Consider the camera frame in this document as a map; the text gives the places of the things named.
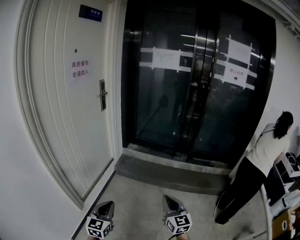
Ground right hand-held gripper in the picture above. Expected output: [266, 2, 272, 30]
[162, 195, 193, 235]

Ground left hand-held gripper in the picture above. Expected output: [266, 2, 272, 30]
[85, 201, 115, 240]

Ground black glass double door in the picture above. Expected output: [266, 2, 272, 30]
[120, 0, 277, 169]

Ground metal door lock with lever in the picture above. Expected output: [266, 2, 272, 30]
[97, 79, 108, 112]

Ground dark blue door sign plate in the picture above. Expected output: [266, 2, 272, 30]
[78, 4, 103, 23]

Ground cardboard box with hand hole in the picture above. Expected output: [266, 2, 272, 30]
[271, 208, 298, 240]

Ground light blue cloth bundle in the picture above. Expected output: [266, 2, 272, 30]
[269, 189, 300, 218]

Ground white paper notice red text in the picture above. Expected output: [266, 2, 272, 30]
[67, 57, 93, 85]

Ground taped paper notice small print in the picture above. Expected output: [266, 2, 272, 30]
[139, 46, 194, 73]

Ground taped blank white paper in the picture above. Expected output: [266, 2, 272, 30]
[225, 34, 256, 66]

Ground thin white floor cable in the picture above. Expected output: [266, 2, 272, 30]
[206, 189, 228, 240]

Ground white metal table frame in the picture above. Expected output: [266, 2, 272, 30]
[260, 185, 274, 240]

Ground white device box with cables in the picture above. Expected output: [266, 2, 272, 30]
[275, 152, 300, 183]

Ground taped paper notice camera icon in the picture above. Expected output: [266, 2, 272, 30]
[213, 60, 258, 91]

